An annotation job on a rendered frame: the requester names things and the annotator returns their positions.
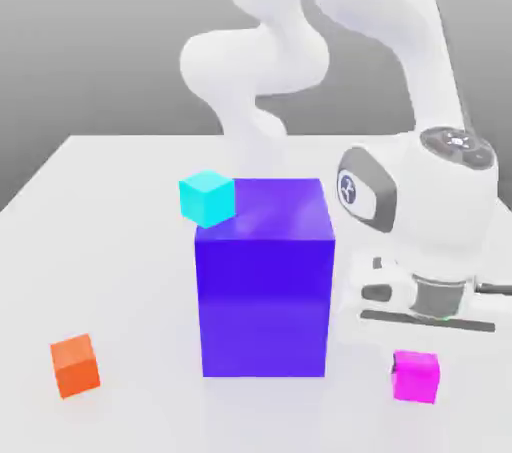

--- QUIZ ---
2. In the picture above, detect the small orange cube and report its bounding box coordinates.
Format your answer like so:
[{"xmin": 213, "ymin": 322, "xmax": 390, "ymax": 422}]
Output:
[{"xmin": 49, "ymin": 333, "xmax": 102, "ymax": 400}]

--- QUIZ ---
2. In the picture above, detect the small cyan cube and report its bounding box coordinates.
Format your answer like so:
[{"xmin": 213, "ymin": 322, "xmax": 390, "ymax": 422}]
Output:
[{"xmin": 178, "ymin": 169, "xmax": 237, "ymax": 230}]

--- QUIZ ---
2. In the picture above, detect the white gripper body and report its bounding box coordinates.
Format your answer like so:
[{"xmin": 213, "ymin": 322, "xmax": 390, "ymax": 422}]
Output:
[{"xmin": 358, "ymin": 307, "xmax": 498, "ymax": 344}]

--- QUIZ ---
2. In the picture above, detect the small magenta cube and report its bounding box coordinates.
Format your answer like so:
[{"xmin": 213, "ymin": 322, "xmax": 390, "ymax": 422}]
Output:
[{"xmin": 391, "ymin": 349, "xmax": 442, "ymax": 405}]

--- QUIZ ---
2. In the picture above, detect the large purple box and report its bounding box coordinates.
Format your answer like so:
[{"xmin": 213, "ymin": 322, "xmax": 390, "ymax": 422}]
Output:
[{"xmin": 194, "ymin": 177, "xmax": 336, "ymax": 379}]

